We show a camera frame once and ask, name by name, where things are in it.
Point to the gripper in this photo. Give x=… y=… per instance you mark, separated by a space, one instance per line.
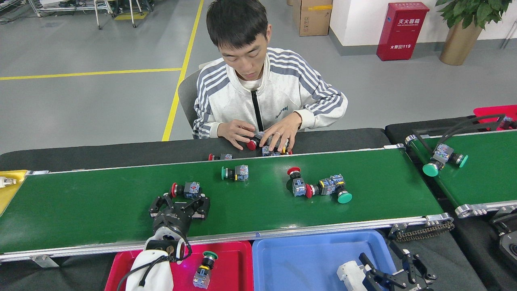
x=173 y=222
x=416 y=287

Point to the white circuit breaker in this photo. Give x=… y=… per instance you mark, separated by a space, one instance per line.
x=349 y=275

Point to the green belt conveyor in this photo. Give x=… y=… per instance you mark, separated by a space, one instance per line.
x=250 y=214
x=484 y=173

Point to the red plastic tray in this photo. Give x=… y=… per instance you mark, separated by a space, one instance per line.
x=230 y=266
x=484 y=111

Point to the blue plastic tray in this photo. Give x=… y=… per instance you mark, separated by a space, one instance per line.
x=299 y=266

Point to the black conveyor motor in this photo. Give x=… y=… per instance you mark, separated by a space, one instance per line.
x=509 y=246

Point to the yellow plastic tray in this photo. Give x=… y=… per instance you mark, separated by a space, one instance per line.
x=6 y=198

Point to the person's right hand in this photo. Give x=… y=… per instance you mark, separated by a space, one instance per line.
x=238 y=131

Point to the person's left hand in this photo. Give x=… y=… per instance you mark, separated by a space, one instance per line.
x=284 y=131

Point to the person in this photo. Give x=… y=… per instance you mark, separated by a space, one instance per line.
x=278 y=93

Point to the white light bulb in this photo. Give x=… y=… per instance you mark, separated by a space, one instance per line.
x=5 y=182

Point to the yellow floor plate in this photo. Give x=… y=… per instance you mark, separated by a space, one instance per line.
x=131 y=16

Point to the white metal stand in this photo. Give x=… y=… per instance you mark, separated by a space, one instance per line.
x=72 y=9

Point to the brown cardboard box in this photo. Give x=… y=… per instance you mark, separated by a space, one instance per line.
x=313 y=20

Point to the potted plant in gold pot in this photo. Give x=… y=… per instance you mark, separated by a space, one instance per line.
x=458 y=44

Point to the red fire extinguisher cabinet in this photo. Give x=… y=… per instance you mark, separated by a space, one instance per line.
x=402 y=34

